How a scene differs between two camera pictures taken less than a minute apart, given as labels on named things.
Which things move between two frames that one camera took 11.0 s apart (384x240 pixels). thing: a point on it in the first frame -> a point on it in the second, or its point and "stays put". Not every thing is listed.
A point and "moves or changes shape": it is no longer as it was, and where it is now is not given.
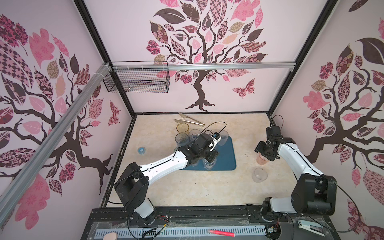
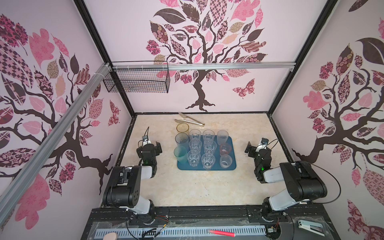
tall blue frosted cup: x=181 y=139 stays put
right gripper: x=258 y=148 -> x=253 y=150
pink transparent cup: x=262 y=159 moves or changes shape
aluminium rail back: x=177 y=66 stays put
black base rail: x=211 y=217 stays put
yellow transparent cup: x=182 y=127 stays put
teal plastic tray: x=226 y=160 stays put
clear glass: x=209 y=165 stays put
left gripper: x=213 y=155 -> x=157 y=149
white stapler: x=313 y=228 stays put
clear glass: x=224 y=134 moves or changes shape
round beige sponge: x=111 y=236 stays put
